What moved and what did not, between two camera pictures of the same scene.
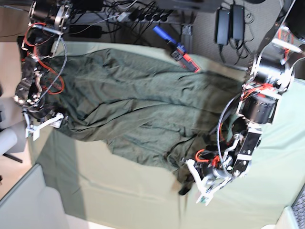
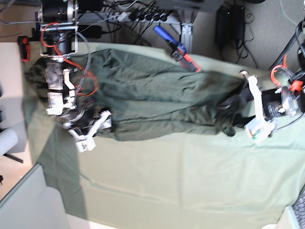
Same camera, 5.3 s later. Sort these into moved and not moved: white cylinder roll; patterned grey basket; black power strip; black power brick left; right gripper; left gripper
Moved: left gripper; right gripper
Not moved: white cylinder roll; black power brick left; patterned grey basket; black power strip
